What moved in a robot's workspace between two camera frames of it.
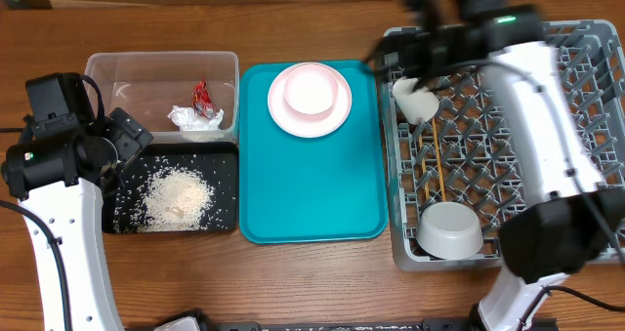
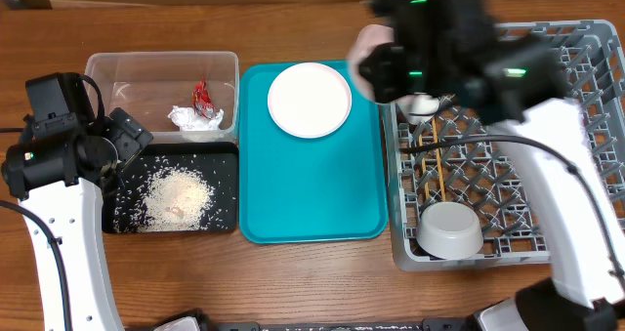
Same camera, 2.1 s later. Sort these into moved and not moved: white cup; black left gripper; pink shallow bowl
Moved: pink shallow bowl
Not moved: white cup; black left gripper
